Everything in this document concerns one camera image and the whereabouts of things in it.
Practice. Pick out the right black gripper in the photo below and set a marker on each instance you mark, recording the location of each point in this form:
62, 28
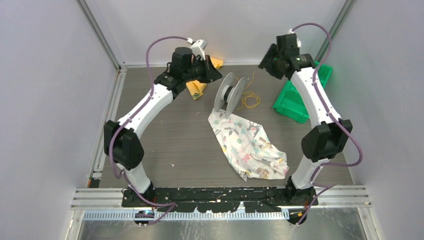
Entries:
265, 63

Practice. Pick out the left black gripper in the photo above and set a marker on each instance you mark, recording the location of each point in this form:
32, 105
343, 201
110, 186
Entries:
211, 73

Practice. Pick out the translucent white cable spool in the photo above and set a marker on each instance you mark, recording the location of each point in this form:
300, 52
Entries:
229, 94

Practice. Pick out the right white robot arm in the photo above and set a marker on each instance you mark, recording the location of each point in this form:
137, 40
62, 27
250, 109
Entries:
329, 132

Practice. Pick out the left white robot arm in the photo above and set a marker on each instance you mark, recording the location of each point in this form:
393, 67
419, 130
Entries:
122, 138

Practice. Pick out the yellow printed cloth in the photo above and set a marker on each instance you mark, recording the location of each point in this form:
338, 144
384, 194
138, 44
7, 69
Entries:
196, 88

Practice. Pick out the green plastic compartment bin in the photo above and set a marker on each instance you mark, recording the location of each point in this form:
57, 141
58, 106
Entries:
289, 102

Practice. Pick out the white floral printed cloth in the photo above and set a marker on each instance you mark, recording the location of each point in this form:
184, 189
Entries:
247, 147

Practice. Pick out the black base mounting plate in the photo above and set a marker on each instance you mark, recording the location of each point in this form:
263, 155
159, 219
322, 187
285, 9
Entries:
267, 199

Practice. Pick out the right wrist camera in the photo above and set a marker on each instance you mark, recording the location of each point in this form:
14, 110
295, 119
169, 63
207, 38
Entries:
298, 41

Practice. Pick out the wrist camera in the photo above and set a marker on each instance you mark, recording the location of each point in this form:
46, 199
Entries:
198, 44
298, 41

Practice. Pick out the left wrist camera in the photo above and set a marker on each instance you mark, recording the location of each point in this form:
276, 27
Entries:
198, 44

